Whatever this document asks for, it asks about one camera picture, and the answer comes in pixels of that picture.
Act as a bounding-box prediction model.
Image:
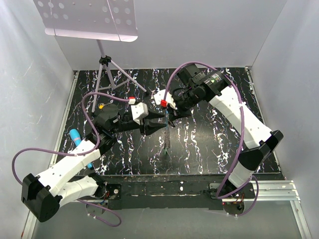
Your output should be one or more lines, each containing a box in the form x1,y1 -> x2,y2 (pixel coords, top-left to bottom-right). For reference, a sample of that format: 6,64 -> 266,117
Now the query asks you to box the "chain of silver keyrings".
163,125 -> 170,150

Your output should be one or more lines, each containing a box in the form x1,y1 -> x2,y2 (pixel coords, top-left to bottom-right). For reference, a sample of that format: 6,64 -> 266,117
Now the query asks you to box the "yellow key tag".
98,103 -> 105,110

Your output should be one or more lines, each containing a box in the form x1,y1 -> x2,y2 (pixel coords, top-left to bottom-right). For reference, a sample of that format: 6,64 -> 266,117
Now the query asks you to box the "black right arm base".
204,181 -> 256,217

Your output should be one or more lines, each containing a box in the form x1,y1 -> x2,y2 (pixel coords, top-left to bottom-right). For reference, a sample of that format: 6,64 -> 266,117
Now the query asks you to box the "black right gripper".
166,87 -> 203,121

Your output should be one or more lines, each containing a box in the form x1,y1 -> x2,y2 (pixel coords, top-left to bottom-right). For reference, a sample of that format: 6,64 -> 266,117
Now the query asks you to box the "aluminium frame rail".
47,71 -> 80,175

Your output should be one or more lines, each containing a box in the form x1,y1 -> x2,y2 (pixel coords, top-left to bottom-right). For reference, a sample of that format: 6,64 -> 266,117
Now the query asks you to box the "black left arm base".
99,183 -> 122,206

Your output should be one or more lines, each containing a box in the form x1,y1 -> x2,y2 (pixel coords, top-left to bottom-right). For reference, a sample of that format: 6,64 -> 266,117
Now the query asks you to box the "white music stand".
32,0 -> 151,117

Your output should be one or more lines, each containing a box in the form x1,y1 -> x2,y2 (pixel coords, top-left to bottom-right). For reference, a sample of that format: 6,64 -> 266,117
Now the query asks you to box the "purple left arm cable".
11,92 -> 135,227

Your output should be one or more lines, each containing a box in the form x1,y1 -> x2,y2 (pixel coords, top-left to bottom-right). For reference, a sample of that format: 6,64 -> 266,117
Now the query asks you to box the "cyan blue marker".
69,129 -> 94,170

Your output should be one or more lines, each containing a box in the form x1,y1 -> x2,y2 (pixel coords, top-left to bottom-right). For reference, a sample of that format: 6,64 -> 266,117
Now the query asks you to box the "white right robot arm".
154,62 -> 284,198

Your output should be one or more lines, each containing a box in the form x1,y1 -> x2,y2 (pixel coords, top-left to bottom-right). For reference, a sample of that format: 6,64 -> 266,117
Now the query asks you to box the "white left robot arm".
21,103 -> 166,222

